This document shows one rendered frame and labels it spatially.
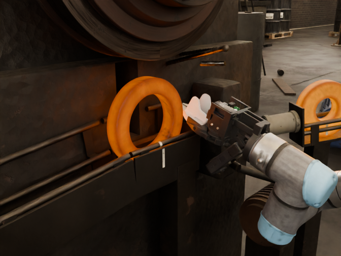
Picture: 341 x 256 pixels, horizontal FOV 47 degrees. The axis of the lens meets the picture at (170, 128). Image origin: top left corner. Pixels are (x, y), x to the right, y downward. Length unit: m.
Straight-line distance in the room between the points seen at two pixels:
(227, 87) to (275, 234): 0.34
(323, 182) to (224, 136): 0.21
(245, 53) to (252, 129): 0.42
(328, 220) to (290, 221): 1.24
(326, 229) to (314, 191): 1.23
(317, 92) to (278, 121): 0.13
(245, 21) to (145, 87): 2.71
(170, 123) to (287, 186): 0.27
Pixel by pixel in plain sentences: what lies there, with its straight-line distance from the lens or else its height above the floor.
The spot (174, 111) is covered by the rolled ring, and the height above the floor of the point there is 0.76.
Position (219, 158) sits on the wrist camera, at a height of 0.67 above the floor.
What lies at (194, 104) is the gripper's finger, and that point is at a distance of 0.84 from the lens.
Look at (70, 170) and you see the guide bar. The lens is 0.74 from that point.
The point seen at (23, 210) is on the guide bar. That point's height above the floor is 0.69.
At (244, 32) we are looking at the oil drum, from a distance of 3.43.
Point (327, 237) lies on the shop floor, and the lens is 1.88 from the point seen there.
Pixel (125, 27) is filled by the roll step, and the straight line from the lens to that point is 0.66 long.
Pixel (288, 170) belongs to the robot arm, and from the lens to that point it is 0.73.
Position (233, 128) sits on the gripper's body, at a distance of 0.79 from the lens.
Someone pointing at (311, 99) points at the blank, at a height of 0.74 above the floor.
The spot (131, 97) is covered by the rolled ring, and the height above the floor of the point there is 0.81.
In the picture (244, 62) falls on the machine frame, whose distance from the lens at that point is 1.15.
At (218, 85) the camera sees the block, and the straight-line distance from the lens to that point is 0.91.
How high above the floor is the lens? 0.98
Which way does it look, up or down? 18 degrees down
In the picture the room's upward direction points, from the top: straight up
